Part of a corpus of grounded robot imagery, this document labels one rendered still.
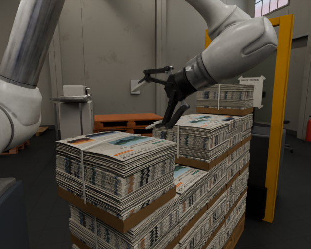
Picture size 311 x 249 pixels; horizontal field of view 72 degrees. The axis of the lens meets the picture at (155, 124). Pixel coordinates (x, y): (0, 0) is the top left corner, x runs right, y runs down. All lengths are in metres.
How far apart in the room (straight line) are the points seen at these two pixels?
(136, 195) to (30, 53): 0.51
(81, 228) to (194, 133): 0.68
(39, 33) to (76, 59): 6.58
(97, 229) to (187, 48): 7.30
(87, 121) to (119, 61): 2.82
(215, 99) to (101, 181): 1.23
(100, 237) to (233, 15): 0.84
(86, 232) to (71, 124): 4.34
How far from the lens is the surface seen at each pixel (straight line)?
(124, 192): 0.65
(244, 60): 0.52
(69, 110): 5.15
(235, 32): 0.53
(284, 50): 2.17
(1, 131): 0.65
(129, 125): 3.21
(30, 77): 0.73
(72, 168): 0.83
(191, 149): 1.19
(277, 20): 2.24
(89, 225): 0.94
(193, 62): 0.57
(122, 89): 7.21
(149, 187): 0.75
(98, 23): 7.46
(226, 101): 1.70
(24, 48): 0.72
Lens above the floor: 1.26
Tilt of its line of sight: 10 degrees down
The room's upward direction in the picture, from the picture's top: straight up
